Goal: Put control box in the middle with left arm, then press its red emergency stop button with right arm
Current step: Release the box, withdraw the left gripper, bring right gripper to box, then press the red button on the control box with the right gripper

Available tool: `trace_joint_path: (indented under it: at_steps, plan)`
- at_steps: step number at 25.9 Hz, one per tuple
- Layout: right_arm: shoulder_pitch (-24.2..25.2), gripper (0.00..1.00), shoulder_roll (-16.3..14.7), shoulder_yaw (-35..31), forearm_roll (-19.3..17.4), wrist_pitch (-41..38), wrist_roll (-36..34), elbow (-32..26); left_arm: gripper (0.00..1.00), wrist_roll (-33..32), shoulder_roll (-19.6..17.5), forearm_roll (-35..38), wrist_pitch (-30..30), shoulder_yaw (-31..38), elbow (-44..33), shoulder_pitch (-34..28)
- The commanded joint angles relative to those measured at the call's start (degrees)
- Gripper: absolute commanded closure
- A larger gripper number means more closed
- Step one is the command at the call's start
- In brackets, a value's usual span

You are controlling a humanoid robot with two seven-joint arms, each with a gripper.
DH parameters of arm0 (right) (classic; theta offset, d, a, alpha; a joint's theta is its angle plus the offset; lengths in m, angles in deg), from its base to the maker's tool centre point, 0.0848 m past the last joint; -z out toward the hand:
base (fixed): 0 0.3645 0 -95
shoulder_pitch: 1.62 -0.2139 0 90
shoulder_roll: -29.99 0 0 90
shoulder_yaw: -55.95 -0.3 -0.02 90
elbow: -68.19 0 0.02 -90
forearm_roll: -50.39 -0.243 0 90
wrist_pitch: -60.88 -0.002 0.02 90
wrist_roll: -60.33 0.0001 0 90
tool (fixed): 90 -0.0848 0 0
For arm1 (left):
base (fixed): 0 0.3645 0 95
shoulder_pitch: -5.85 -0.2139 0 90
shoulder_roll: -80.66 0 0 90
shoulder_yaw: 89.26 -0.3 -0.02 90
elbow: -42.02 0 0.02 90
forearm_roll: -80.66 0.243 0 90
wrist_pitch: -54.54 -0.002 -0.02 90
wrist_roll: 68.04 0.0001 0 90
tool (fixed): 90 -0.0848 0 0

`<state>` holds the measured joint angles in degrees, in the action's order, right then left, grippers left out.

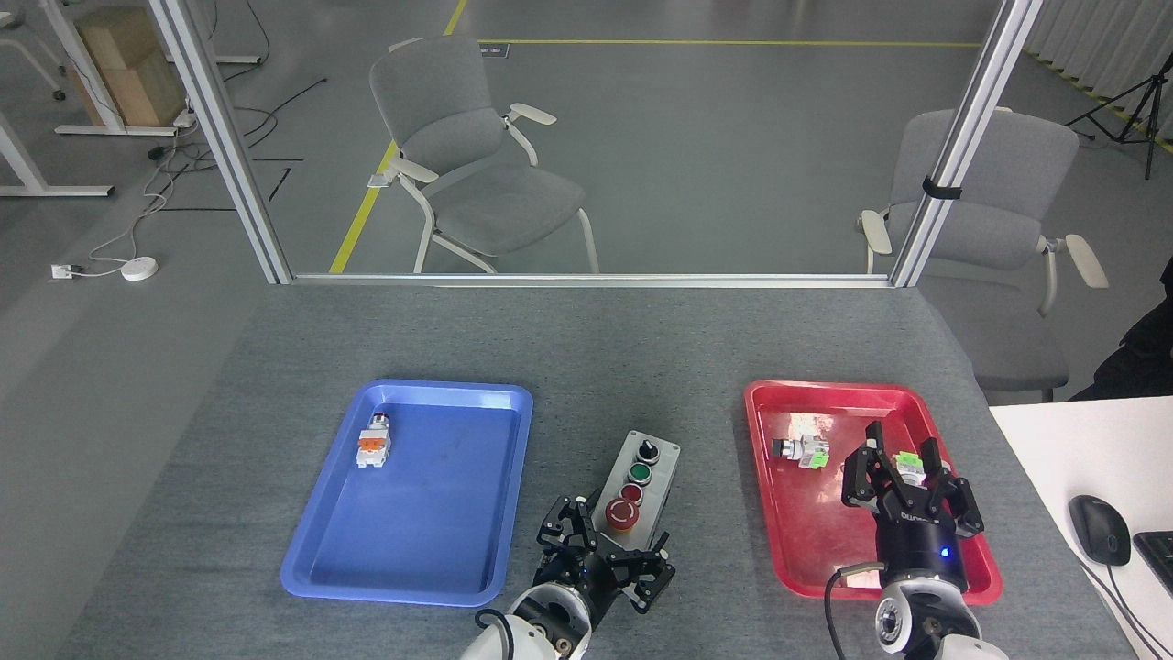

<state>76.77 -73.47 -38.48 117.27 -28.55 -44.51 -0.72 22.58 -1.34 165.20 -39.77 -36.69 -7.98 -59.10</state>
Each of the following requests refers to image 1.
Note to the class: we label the silver frame rail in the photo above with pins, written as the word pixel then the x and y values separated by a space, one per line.
pixel 586 280

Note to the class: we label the white stand leg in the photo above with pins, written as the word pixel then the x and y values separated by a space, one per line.
pixel 27 170
pixel 73 55

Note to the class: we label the grey chair with curved back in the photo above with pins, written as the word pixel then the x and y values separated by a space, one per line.
pixel 467 128

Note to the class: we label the orange and white push switch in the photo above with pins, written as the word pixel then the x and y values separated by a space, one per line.
pixel 374 445

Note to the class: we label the silver frame post with clip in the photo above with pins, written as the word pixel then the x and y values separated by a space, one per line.
pixel 962 147

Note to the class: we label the grey chair with wide back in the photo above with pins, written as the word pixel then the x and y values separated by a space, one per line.
pixel 999 220

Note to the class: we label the black computer mouse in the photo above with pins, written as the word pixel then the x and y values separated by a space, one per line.
pixel 1098 530

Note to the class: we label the black-headed white switch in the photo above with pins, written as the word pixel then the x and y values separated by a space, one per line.
pixel 800 449

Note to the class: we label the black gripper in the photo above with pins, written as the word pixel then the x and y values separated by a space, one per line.
pixel 921 550
pixel 591 577

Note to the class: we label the person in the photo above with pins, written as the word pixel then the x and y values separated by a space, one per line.
pixel 1141 362

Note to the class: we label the round white floor device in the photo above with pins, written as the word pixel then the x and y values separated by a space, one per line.
pixel 139 269

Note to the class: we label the red plastic tray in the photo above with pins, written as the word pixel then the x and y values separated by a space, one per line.
pixel 806 532

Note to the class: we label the black keyboard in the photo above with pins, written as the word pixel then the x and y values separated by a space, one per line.
pixel 1156 557

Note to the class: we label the black tripod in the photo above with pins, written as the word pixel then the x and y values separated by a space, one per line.
pixel 1148 119

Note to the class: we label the white desk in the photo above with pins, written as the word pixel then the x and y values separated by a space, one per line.
pixel 1072 449

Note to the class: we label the white curtain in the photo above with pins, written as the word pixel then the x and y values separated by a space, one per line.
pixel 1090 41

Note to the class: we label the grey three-button control box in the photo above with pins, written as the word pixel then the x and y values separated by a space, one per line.
pixel 637 486

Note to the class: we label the green and white switch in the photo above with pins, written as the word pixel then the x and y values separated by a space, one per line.
pixel 909 465

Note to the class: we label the blue plastic tray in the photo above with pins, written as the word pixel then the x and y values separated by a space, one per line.
pixel 422 513

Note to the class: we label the cardboard box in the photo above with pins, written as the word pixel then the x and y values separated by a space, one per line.
pixel 128 69

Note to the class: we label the white floor socket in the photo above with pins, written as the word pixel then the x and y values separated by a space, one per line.
pixel 62 271

